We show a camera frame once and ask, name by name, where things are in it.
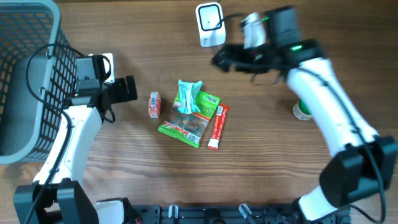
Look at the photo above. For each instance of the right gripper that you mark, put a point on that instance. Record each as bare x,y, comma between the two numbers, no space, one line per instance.
242,63

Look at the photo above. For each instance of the grey plastic mesh basket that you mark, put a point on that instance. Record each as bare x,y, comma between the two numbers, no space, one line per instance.
37,71

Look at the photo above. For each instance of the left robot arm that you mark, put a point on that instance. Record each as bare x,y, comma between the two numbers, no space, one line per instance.
56,194

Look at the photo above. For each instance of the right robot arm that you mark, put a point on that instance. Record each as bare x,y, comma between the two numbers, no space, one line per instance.
362,162

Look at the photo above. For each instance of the green gummy candy bag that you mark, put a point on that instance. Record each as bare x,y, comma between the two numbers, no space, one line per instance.
189,128

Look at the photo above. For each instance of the green lid jar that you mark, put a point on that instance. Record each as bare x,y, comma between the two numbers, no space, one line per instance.
301,111

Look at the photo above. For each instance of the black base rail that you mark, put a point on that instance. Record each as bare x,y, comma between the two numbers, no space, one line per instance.
173,214

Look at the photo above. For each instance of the small red orange box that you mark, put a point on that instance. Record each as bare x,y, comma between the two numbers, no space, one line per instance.
154,105

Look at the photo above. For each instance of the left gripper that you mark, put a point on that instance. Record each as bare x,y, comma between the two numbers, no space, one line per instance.
123,96

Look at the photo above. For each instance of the teal white wipes packet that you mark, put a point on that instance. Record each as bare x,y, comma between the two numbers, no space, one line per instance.
188,93

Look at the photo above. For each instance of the red stick sachet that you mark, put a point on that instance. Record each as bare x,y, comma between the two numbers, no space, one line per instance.
221,114

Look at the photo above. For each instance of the white barcode scanner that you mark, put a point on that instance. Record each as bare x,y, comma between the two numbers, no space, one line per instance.
211,29

